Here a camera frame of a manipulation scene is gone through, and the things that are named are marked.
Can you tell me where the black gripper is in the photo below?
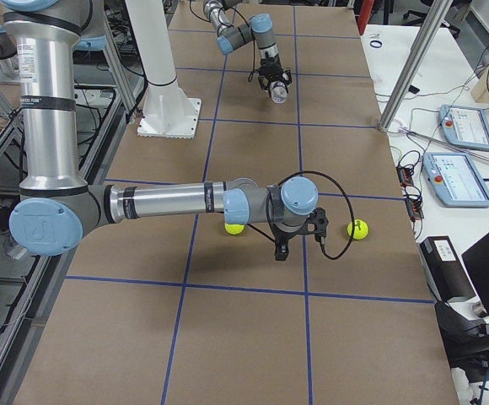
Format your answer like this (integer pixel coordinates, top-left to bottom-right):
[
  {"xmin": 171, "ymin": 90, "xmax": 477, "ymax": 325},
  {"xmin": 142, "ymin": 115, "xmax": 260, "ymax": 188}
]
[
  {"xmin": 258, "ymin": 58, "xmax": 292, "ymax": 91},
  {"xmin": 271, "ymin": 225, "xmax": 302, "ymax": 262}
]

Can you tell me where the yellow tennis ball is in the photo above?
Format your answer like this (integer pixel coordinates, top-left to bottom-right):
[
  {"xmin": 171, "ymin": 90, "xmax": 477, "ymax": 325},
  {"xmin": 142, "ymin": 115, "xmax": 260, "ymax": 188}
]
[
  {"xmin": 224, "ymin": 223, "xmax": 245, "ymax": 235},
  {"xmin": 347, "ymin": 219, "xmax": 369, "ymax": 240}
]

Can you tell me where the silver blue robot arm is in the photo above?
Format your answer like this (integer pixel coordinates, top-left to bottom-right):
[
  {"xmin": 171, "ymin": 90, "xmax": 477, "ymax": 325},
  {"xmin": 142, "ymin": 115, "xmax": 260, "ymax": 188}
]
[
  {"xmin": 203, "ymin": 1, "xmax": 293, "ymax": 104},
  {"xmin": 3, "ymin": 1, "xmax": 324, "ymax": 261}
]

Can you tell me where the orange black electronics module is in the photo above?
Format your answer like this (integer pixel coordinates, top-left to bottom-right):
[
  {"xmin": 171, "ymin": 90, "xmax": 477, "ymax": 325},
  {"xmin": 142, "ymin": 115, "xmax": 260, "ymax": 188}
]
[{"xmin": 396, "ymin": 165, "xmax": 424, "ymax": 223}]

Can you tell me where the black box with label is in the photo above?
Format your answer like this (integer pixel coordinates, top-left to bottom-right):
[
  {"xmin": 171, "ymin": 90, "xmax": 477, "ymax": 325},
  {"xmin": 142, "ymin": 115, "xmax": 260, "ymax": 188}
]
[{"xmin": 419, "ymin": 235, "xmax": 476, "ymax": 303}]

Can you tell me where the near teach pendant tablet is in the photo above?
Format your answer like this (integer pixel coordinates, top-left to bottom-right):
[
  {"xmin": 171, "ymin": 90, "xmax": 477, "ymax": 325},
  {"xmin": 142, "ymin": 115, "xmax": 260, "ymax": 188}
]
[{"xmin": 422, "ymin": 152, "xmax": 489, "ymax": 208}]

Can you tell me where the teach pendant tablet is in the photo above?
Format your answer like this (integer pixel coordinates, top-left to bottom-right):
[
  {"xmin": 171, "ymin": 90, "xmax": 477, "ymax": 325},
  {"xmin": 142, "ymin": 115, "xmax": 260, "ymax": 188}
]
[
  {"xmin": 422, "ymin": 152, "xmax": 489, "ymax": 208},
  {"xmin": 438, "ymin": 105, "xmax": 489, "ymax": 151}
]

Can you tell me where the far teach pendant tablet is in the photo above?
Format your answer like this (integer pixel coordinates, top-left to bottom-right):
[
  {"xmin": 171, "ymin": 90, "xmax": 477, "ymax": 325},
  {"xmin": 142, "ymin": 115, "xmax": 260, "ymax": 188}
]
[{"xmin": 438, "ymin": 105, "xmax": 489, "ymax": 151}]

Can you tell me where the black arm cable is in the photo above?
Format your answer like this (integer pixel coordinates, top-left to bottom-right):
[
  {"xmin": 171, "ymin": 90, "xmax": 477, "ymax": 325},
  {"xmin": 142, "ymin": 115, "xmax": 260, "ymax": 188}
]
[
  {"xmin": 187, "ymin": 0, "xmax": 265, "ymax": 84},
  {"xmin": 266, "ymin": 170, "xmax": 356, "ymax": 260}
]

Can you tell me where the white camera pedestal column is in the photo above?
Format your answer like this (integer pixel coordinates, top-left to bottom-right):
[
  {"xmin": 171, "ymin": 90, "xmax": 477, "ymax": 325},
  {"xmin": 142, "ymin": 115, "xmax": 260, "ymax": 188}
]
[{"xmin": 126, "ymin": 0, "xmax": 202, "ymax": 139}]

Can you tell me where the aluminium frame post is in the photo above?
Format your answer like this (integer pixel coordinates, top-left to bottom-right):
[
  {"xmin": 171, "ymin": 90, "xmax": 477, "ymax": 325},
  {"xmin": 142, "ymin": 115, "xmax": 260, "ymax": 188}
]
[{"xmin": 378, "ymin": 0, "xmax": 452, "ymax": 132}]

